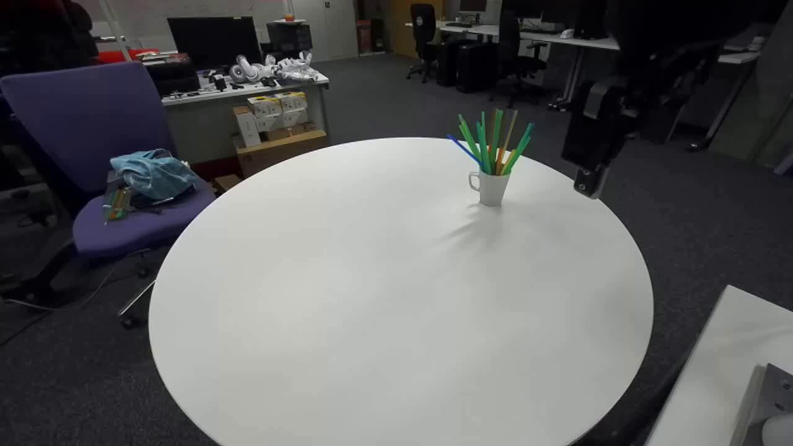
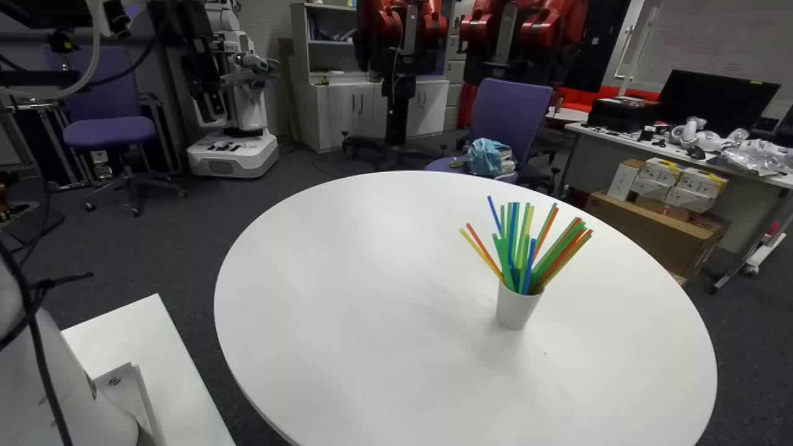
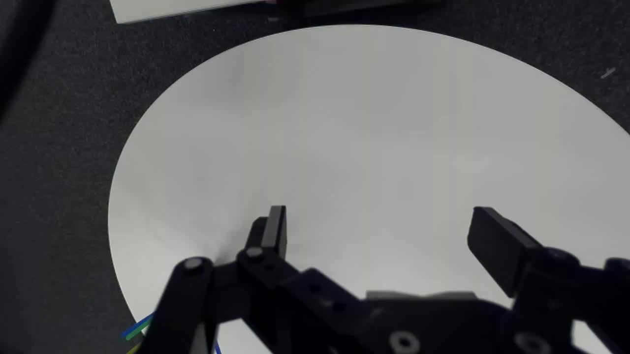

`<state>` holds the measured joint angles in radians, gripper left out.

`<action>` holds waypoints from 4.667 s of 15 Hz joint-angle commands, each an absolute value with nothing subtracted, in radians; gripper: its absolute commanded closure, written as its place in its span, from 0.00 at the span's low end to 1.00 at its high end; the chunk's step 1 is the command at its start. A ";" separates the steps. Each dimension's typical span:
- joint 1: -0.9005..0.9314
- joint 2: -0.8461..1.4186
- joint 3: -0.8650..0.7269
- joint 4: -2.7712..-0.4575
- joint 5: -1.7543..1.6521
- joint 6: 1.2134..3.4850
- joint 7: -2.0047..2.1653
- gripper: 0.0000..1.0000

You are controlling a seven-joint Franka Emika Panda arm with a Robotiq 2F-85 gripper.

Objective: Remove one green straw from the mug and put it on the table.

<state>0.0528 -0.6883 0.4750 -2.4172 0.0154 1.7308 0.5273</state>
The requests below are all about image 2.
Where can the orange straw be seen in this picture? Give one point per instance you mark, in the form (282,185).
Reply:
(482,251)

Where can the blue straw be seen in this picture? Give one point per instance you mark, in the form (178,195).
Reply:
(494,214)

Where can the white mug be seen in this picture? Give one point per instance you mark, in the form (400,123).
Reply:
(511,309)

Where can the light green straw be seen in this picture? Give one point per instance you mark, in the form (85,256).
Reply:
(573,229)

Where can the teal cloth on chair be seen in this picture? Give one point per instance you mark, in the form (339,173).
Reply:
(488,157)

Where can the white cabinet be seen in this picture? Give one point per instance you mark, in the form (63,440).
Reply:
(339,106)

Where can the purple office chair near table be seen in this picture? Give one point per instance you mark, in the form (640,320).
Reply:
(509,113)

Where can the red robot machines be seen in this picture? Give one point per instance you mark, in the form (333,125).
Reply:
(525,42)

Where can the white boxes under desk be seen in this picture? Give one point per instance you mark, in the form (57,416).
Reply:
(666,185)

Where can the cardboard box under desk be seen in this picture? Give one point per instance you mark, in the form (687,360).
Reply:
(679,247)

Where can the white side table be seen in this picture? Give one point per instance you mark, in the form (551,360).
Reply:
(147,338)

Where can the purple office chair far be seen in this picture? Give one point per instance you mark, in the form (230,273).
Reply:
(106,118)

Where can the black monitor on desk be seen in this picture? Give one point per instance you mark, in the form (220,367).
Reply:
(721,102)

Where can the white desk with clutter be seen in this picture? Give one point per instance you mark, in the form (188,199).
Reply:
(749,201)

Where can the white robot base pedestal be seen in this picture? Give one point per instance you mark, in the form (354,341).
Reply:
(225,80)

